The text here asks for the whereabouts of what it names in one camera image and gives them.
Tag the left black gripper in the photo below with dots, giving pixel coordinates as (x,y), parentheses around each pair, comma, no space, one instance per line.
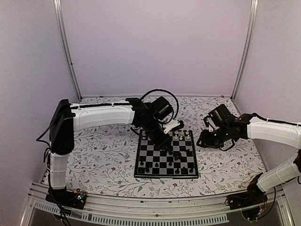
(164,143)

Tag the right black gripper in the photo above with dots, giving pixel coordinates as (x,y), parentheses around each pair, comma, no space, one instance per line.
(206,142)

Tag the black white chessboard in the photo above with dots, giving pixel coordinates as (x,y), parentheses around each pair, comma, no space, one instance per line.
(183,155)

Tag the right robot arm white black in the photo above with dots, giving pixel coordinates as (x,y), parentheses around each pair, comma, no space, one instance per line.
(252,126)

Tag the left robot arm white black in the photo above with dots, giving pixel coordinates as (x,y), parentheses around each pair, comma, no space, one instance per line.
(69,118)

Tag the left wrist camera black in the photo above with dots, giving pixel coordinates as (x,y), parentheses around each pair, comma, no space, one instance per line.
(161,108)

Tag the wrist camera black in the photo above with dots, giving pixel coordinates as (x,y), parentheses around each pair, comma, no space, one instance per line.
(221,115)
(161,108)

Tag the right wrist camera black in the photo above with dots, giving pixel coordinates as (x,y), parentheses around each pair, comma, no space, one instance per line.
(221,115)

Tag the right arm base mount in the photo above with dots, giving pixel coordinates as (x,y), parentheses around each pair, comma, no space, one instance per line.
(247,201)

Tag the front aluminium rail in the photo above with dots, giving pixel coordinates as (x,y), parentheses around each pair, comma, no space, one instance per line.
(101,210)

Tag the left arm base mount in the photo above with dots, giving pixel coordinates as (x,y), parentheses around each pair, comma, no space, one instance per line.
(63,197)

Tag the left aluminium frame post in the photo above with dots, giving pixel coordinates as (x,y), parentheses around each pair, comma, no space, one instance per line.
(65,46)

